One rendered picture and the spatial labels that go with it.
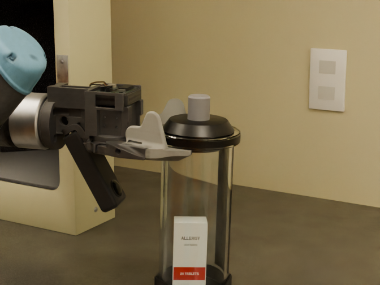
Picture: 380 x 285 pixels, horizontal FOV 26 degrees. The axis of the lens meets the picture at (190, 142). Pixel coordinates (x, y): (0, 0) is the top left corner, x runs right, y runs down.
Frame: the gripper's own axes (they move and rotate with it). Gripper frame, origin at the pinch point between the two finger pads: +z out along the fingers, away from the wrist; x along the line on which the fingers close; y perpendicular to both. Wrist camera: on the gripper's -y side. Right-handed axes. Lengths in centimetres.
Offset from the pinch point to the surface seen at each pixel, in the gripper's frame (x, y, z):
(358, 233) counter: 33.0, -20.4, 19.1
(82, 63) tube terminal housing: 22.1, 7.0, -24.8
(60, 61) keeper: 19.4, 7.3, -27.3
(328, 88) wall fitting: 53, 0, 11
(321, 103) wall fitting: 54, -3, 10
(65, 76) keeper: 19.4, 5.2, -26.5
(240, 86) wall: 59, -1, -7
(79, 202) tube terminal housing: 20.5, -15.7, -25.0
